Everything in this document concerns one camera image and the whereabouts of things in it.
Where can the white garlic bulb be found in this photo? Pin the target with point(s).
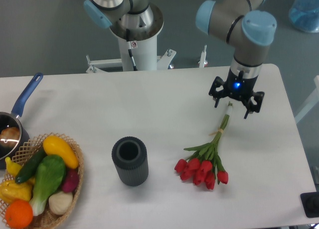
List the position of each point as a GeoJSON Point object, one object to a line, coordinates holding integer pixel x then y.
{"type": "Point", "coordinates": [60, 202]}

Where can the orange fruit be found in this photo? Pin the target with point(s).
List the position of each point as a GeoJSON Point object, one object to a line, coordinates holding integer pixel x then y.
{"type": "Point", "coordinates": [19, 214]}

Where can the brown bread roll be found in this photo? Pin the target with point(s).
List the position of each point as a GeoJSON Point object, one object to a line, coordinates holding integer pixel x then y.
{"type": "Point", "coordinates": [9, 137]}

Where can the yellow squash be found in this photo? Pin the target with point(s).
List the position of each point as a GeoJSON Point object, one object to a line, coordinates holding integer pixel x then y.
{"type": "Point", "coordinates": [54, 145]}

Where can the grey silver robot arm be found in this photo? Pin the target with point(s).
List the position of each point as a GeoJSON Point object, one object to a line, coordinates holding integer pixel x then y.
{"type": "Point", "coordinates": [239, 23]}

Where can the green bok choy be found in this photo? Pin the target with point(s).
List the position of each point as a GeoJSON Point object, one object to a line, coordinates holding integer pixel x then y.
{"type": "Point", "coordinates": [48, 178]}

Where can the woven wicker basket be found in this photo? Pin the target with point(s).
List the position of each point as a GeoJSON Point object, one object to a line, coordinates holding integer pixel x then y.
{"type": "Point", "coordinates": [49, 220]}

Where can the blue plastic bag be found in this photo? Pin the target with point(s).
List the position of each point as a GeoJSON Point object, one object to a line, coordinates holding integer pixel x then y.
{"type": "Point", "coordinates": [304, 15]}

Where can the red tulip bouquet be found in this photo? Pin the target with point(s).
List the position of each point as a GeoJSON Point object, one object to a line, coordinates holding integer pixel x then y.
{"type": "Point", "coordinates": [205, 166]}

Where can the dark green cucumber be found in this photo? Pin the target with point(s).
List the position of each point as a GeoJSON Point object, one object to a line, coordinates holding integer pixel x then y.
{"type": "Point", "coordinates": [29, 169]}

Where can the blue handled saucepan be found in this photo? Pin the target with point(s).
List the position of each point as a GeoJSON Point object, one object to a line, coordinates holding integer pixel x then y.
{"type": "Point", "coordinates": [12, 119]}

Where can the yellow bumpy gourd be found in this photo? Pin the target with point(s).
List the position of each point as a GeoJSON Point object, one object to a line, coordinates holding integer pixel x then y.
{"type": "Point", "coordinates": [10, 191]}

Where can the black device at edge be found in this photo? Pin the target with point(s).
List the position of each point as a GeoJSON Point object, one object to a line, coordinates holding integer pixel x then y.
{"type": "Point", "coordinates": [310, 203]}

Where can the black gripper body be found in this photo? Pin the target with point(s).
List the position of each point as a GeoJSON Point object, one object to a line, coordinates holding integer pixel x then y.
{"type": "Point", "coordinates": [241, 81]}

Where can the dark grey ribbed vase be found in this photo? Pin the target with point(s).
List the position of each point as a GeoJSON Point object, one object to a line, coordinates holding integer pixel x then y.
{"type": "Point", "coordinates": [129, 155]}

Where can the small yellow banana pepper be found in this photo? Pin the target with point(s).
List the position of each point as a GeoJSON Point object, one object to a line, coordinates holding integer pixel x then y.
{"type": "Point", "coordinates": [11, 167]}

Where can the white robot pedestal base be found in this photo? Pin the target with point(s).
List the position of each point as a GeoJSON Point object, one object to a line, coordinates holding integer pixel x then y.
{"type": "Point", "coordinates": [136, 55]}

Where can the white frame at right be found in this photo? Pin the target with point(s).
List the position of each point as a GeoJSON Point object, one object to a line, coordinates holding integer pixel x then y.
{"type": "Point", "coordinates": [309, 102]}

